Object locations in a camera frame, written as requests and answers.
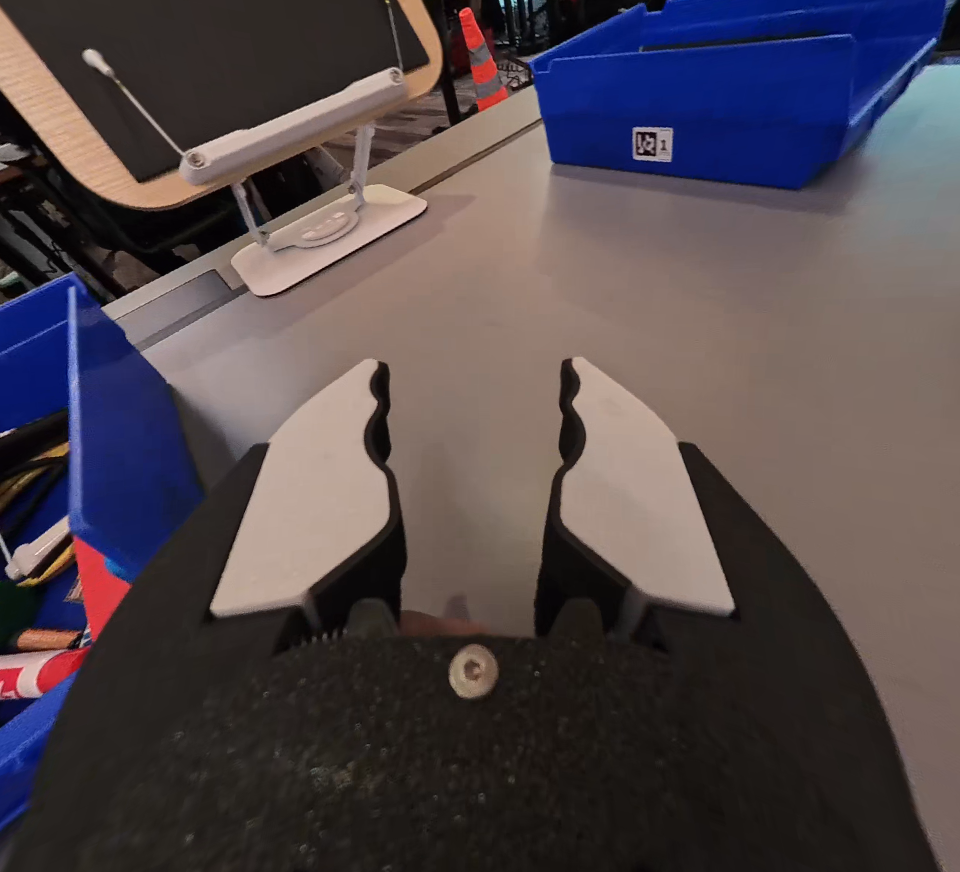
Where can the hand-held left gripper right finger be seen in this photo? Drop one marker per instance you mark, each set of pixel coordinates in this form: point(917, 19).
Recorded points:
point(637, 512)

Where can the blue plastic bin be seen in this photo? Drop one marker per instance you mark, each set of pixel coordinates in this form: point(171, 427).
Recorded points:
point(750, 114)
point(127, 437)

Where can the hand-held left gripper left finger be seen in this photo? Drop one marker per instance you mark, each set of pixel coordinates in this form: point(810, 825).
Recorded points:
point(307, 512)

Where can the black wooden book stand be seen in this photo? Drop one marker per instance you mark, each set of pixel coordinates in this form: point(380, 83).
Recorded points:
point(187, 24)

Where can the orange traffic cone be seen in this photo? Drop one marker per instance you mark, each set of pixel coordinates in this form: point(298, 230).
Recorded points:
point(484, 69)

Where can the red white item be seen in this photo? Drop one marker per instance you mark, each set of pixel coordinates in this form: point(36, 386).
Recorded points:
point(37, 677)

